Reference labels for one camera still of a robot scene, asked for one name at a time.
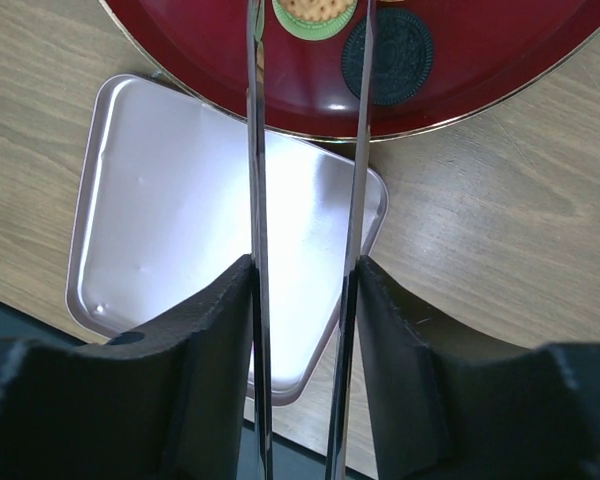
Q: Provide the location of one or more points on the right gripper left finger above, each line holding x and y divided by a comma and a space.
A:
161, 401

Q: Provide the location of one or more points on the pink metal tin lid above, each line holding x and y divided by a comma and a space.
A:
163, 203

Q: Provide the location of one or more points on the black cookie right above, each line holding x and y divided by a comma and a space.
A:
402, 62

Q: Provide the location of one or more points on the red round tray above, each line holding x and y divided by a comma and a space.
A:
435, 62

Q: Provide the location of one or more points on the metal tongs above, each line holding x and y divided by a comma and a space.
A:
305, 258

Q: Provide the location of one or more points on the green sandwich cookie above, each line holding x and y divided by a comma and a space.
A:
314, 20

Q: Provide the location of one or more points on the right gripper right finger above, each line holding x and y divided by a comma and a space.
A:
447, 401

